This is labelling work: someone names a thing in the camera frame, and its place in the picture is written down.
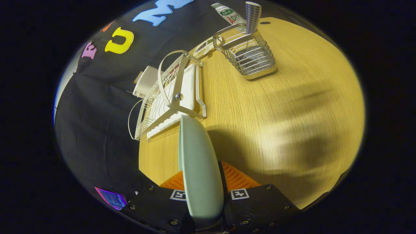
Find white toaster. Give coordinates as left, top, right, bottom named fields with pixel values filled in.
left=133, top=66, right=160, bottom=99

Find white sectioned tray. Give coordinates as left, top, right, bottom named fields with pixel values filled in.
left=194, top=35, right=223, bottom=59

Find metal wire basket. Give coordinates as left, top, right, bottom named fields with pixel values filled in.
left=213, top=23, right=278, bottom=80

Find pale green plate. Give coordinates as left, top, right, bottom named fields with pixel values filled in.
left=178, top=114, right=225, bottom=231

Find lit screen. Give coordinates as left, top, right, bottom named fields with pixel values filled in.
left=94, top=187, right=128, bottom=210

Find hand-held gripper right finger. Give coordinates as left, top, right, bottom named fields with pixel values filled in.
left=218, top=161, right=301, bottom=234

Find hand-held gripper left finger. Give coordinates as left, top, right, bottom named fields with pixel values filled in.
left=122, top=171, right=195, bottom=234

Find black backdrop cloth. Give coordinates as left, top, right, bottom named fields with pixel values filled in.
left=54, top=0, right=228, bottom=212

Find white drink bottle green label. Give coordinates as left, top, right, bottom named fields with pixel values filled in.
left=211, top=3, right=247, bottom=31

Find white wire dish rack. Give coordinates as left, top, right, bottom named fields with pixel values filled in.
left=128, top=50, right=207, bottom=141

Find metal spoon with round handle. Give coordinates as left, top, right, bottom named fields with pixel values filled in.
left=242, top=1, right=262, bottom=62

